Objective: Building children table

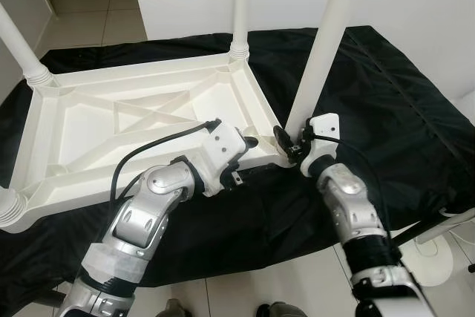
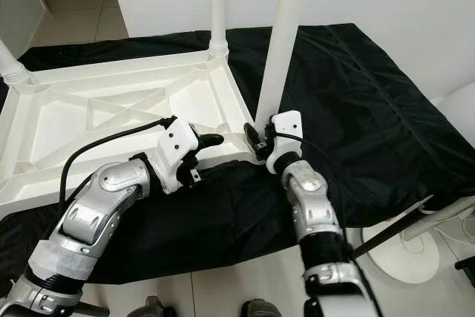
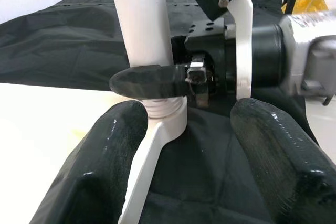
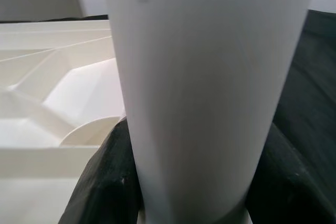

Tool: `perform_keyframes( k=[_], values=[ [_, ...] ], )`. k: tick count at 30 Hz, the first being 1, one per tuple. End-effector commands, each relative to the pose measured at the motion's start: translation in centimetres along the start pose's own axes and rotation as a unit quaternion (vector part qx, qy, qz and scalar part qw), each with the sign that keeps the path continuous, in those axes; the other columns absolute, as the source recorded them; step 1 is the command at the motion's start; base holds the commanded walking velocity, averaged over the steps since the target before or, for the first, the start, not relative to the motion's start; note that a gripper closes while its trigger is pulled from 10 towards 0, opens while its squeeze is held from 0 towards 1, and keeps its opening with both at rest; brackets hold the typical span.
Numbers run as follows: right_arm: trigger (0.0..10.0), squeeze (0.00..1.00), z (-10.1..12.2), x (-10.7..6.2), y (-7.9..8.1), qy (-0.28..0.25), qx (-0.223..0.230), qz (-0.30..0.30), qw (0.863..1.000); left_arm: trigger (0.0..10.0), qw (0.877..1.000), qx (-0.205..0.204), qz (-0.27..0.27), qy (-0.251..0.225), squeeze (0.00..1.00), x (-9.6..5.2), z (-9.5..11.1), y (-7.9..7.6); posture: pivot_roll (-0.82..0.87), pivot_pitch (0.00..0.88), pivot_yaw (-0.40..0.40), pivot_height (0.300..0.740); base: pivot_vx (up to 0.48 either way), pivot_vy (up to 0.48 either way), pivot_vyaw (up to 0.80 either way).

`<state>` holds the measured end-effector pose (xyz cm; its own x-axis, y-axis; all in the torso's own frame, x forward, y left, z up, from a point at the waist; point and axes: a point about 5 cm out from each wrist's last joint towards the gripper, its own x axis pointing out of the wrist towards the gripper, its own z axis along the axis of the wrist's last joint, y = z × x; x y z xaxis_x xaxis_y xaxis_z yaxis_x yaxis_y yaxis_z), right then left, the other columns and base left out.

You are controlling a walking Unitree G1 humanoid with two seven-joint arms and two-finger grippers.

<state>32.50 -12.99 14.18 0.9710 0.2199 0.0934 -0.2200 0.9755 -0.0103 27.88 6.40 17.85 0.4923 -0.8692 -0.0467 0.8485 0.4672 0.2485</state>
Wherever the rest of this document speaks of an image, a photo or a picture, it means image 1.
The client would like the black cloth table cover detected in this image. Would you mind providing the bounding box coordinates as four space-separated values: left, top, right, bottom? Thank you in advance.
0 26 475 310

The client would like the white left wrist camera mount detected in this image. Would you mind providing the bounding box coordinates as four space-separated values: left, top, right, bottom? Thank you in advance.
194 120 249 197

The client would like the white round lamp base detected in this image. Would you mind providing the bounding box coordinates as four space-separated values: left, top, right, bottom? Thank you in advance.
408 232 455 288

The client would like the grey robot leg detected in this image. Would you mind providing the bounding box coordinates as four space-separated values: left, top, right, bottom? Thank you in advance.
160 298 194 317
256 301 309 317

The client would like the grey robot right leg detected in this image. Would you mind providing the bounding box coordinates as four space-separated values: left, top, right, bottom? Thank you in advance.
256 301 309 317

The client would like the grey robot left leg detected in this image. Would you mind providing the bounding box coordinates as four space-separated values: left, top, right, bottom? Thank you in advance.
160 298 194 317

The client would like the white plastic children table top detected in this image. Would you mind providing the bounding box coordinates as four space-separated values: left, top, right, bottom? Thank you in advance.
0 53 294 235

